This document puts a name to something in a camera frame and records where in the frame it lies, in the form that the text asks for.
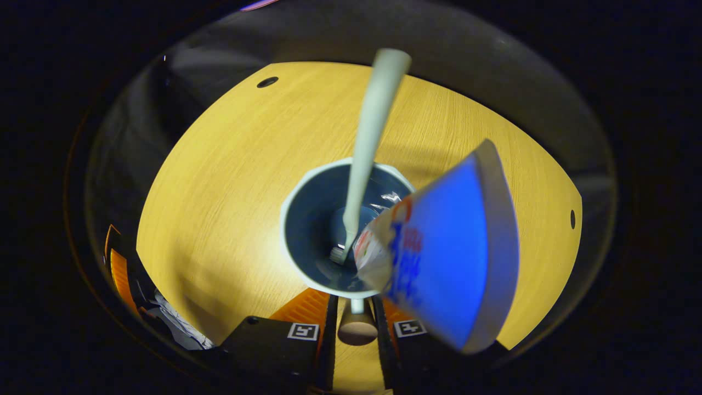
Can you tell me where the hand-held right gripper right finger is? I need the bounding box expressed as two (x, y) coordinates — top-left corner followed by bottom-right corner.
(370, 296), (511, 390)

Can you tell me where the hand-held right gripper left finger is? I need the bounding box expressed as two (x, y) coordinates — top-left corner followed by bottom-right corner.
(219, 288), (339, 393)

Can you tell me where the black backdrop cloth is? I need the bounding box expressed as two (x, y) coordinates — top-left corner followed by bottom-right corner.
(82, 0), (618, 352)

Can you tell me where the pale green toothbrush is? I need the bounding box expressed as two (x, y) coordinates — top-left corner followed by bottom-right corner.
(329, 48), (412, 266)

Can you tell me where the white toothpaste tube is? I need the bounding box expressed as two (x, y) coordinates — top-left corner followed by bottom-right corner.
(353, 139), (520, 354)

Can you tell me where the pale green cup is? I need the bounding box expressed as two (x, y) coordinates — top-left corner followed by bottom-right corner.
(280, 158), (417, 347)

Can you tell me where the grey white crumpled cloth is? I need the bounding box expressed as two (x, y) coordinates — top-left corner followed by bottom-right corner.
(145, 291), (216, 351)

